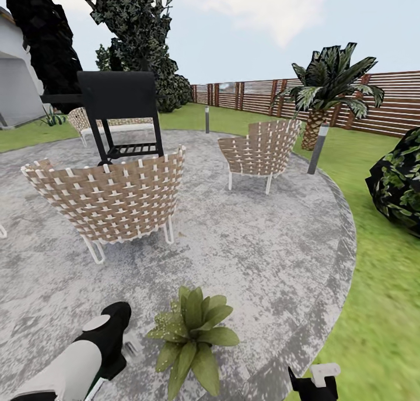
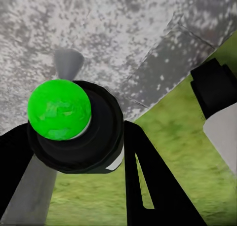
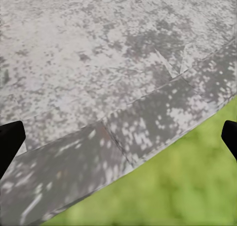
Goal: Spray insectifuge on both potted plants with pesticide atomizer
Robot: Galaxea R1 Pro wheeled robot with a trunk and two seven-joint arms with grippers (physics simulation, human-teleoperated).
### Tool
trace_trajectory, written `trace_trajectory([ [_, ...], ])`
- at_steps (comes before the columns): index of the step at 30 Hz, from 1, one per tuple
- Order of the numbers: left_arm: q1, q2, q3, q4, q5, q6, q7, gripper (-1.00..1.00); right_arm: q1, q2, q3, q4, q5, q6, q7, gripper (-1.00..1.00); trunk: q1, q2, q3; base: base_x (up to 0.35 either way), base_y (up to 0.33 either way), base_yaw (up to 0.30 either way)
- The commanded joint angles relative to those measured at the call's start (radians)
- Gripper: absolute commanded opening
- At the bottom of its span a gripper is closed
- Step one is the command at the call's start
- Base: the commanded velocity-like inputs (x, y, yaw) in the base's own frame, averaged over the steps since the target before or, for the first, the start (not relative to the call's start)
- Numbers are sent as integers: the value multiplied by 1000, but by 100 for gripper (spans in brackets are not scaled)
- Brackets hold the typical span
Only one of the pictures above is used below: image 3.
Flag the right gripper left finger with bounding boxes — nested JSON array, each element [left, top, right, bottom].
[[0, 120, 26, 179]]

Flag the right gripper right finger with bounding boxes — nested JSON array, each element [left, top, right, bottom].
[[221, 120, 237, 160]]

